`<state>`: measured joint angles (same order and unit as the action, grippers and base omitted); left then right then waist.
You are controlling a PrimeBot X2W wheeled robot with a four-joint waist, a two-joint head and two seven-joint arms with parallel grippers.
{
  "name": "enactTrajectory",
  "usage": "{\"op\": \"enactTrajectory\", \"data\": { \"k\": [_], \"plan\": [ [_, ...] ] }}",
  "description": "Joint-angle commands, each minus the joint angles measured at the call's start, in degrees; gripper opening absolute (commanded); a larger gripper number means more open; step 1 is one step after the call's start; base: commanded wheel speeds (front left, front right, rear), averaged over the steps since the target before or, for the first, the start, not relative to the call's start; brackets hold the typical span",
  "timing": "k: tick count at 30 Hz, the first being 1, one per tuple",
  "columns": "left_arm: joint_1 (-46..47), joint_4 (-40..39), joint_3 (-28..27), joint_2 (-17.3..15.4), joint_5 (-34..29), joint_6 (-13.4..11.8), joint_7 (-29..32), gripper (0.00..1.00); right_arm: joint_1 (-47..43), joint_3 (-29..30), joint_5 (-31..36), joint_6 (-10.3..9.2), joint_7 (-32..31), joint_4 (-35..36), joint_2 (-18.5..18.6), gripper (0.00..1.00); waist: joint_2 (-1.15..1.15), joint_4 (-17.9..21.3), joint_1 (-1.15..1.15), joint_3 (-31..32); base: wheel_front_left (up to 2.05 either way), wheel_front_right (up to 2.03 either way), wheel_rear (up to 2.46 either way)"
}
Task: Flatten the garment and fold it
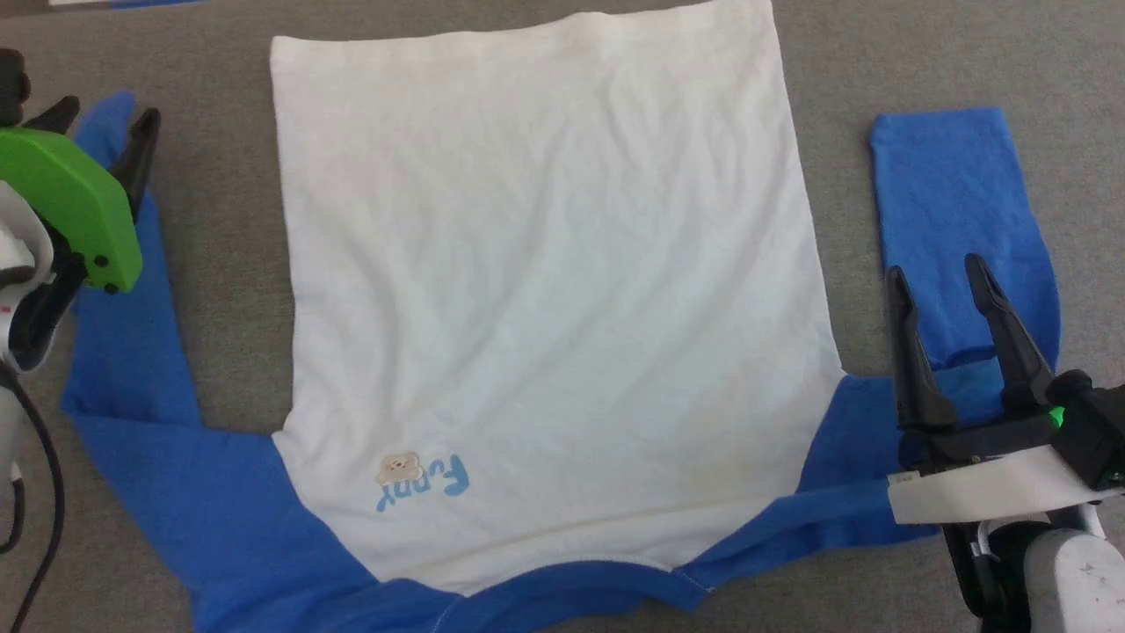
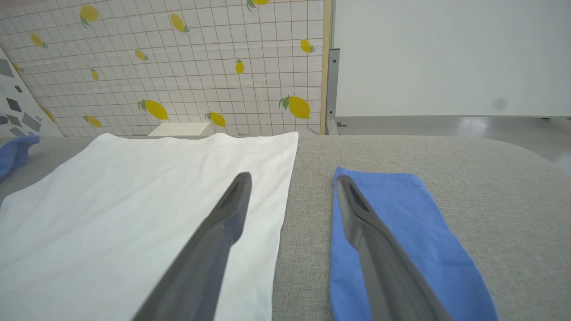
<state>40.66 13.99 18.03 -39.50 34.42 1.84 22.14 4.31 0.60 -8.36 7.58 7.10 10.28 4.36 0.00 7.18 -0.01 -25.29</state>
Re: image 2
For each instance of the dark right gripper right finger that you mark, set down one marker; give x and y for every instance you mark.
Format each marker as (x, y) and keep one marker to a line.
(383, 267)

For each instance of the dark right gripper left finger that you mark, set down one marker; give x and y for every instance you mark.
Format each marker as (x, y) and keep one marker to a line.
(209, 258)

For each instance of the blue and white garment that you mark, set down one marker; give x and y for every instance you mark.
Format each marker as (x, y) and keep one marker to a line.
(134, 200)

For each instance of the white rectangular box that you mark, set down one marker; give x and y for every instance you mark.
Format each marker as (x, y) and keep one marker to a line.
(180, 129)

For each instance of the lemon print grid panel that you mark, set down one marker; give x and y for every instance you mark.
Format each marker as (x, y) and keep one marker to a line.
(200, 67)

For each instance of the white terrazzo pattern panel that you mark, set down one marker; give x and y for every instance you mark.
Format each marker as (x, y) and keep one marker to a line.
(18, 111)

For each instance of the grey metal panel bracket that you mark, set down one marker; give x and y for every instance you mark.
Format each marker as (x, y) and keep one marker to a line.
(332, 89)

